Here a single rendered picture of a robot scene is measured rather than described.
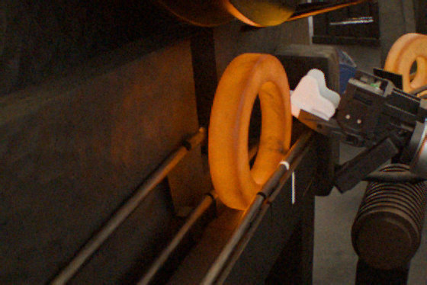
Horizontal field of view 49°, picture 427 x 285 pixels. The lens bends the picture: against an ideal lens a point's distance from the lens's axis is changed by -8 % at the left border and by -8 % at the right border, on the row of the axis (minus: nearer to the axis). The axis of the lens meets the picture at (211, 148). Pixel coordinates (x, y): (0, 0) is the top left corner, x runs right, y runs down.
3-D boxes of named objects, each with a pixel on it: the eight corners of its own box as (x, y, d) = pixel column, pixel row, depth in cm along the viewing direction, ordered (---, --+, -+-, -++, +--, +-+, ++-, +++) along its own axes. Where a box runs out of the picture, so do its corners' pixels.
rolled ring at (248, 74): (289, 40, 63) (264, 39, 64) (229, 77, 48) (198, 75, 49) (294, 171, 70) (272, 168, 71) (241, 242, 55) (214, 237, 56)
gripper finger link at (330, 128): (306, 100, 69) (364, 123, 66) (303, 110, 69) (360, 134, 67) (297, 110, 65) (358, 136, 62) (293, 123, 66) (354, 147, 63)
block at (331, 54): (268, 193, 85) (261, 52, 76) (284, 172, 92) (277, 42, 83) (329, 200, 81) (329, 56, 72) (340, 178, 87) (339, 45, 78)
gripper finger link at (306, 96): (281, 60, 68) (345, 84, 65) (271, 98, 71) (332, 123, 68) (274, 65, 65) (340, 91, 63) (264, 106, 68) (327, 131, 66)
